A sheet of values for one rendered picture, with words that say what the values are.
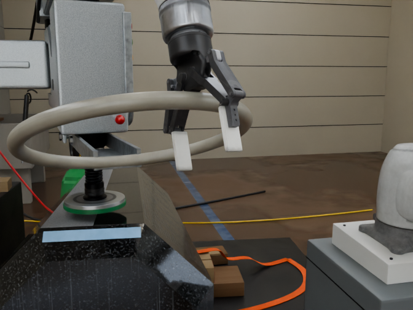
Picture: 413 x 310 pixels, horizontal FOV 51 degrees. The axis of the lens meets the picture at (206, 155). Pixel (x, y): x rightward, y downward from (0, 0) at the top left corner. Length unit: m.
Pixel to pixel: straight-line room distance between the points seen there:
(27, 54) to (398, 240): 1.68
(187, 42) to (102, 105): 0.17
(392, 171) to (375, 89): 6.92
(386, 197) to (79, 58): 1.00
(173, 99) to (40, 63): 1.49
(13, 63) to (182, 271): 1.22
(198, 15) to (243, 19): 6.40
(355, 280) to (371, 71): 7.00
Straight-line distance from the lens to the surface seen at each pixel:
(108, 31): 1.46
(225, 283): 2.67
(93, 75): 1.44
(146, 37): 6.81
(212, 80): 0.70
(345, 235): 1.35
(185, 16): 0.73
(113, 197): 1.60
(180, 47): 0.72
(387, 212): 1.27
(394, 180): 1.24
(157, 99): 0.67
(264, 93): 7.20
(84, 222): 1.52
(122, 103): 0.67
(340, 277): 1.28
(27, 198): 4.91
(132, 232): 1.47
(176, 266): 1.51
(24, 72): 2.15
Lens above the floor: 1.31
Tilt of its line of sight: 10 degrees down
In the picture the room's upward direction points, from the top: straight up
